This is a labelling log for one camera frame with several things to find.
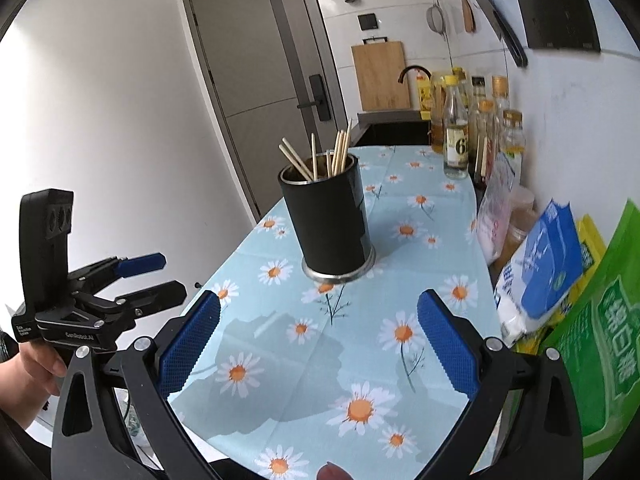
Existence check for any black door lock handle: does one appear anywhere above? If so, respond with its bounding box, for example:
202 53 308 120
297 74 334 122

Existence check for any grey door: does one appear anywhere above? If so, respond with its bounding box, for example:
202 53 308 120
181 0 352 222

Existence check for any black wall socket panel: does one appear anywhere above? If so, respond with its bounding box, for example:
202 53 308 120
516 0 602 53

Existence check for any cleaver knife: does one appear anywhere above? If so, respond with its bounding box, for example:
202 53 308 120
462 0 530 69

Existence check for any tall clear gold cap bottle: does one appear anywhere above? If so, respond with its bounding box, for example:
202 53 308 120
490 75 510 112

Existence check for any golden oil bottle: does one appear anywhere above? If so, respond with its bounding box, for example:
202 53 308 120
429 71 452 157

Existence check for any yellow packet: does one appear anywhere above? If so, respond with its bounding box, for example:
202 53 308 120
514 214 609 357

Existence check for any blue daisy tablecloth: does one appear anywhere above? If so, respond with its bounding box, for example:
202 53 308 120
167 144 507 480

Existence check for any clear packet with pink print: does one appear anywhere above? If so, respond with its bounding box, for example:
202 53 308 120
474 152 519 267

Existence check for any metal strainer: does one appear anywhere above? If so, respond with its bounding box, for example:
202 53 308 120
426 0 448 37

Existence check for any yellow cap vinegar bottle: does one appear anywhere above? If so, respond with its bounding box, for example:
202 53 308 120
442 75 472 180

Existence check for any person's left hand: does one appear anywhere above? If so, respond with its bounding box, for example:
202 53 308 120
19 343 69 397

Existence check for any pile of wooden chopsticks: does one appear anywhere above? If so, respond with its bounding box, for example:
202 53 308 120
278 118 354 182

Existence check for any wooden cutting board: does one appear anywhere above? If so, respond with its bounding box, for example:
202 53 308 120
350 36 411 112

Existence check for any black sink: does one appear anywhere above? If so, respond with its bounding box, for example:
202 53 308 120
352 109 434 149

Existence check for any yellow dish soap bottle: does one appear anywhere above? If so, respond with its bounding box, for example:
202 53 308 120
415 72 434 112

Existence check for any blue and white bag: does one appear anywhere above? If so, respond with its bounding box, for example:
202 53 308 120
492 198 587 349

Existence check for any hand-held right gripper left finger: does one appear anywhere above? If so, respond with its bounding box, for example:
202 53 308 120
50 289 222 480

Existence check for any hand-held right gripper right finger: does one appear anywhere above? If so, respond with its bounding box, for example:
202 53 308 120
416 288 584 480

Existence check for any black faucet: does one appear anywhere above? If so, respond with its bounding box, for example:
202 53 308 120
398 64 432 86

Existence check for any short gold cap bottle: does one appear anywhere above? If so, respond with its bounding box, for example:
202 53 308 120
475 99 499 183

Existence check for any green bag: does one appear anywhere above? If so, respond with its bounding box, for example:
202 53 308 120
539 199 640 462

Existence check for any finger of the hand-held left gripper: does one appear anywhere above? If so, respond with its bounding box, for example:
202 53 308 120
75 280 188 319
67 253 167 297

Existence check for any black utensil holder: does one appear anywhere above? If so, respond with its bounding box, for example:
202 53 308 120
277 152 377 284

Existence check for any gold cap glass jar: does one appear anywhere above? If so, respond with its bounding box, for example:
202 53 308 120
500 109 527 172

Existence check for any jar with brown contents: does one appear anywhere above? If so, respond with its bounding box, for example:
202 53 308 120
500 185 537 262

